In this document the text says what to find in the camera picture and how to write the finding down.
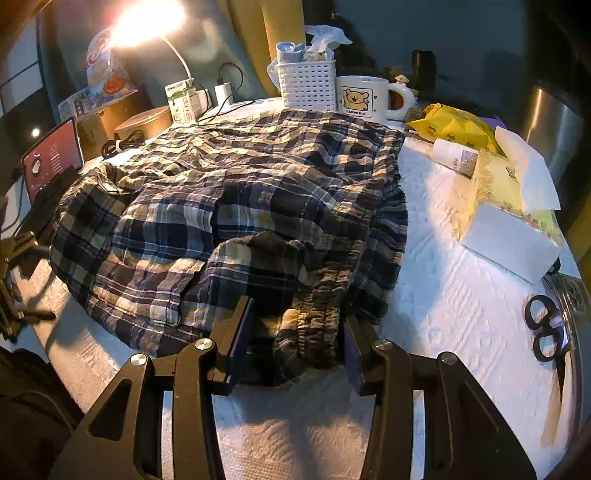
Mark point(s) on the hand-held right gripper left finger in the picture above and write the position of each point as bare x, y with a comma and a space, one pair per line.
242, 344

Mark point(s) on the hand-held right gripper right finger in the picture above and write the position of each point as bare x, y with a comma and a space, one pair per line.
352, 357

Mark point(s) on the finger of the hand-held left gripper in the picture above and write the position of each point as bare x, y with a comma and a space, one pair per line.
36, 315
23, 245

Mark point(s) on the plaid pants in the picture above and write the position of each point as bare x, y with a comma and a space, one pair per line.
277, 194

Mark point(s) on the black folded cloth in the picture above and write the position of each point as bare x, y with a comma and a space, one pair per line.
51, 198

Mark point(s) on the tablet with red screen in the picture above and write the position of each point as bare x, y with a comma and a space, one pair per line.
51, 152

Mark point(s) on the brown cardboard box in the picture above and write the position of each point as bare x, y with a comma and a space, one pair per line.
124, 110

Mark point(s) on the tan lidded food container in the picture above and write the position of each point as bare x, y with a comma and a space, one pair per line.
143, 122

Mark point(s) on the black scissors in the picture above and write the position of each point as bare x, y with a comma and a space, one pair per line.
545, 341

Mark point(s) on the white and red snack bag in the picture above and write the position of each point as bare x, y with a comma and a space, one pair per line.
104, 69

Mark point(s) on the yellow and white tissue box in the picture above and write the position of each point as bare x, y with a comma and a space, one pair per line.
503, 217

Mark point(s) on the white and green milk carton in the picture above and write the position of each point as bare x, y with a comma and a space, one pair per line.
182, 101

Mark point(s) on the small white bottle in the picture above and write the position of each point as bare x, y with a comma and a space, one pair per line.
455, 157

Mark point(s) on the smartphone in clear case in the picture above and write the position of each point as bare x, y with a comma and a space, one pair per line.
575, 295

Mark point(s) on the yellow plastic bag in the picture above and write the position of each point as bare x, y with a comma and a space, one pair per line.
450, 127

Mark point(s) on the white desk lamp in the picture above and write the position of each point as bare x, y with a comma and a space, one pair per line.
143, 18

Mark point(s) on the white mug with bear print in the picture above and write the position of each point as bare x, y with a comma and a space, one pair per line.
360, 99

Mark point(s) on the white plastic basket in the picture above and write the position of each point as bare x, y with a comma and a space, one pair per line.
307, 85

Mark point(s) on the purple flat item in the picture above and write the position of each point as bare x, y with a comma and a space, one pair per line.
493, 125

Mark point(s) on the grey curtain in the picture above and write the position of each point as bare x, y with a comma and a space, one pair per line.
217, 41

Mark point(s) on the small tan figurine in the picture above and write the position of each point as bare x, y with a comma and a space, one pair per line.
402, 79

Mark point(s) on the pale blue roll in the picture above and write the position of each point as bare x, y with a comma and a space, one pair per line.
288, 51

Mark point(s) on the dark bottle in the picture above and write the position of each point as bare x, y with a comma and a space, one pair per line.
424, 69

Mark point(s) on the yellow curtain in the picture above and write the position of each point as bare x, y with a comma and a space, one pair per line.
277, 37

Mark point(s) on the stainless steel tumbler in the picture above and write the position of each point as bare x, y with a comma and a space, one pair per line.
551, 120

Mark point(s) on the crumpled white plastic bag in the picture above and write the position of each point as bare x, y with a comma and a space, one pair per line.
328, 39

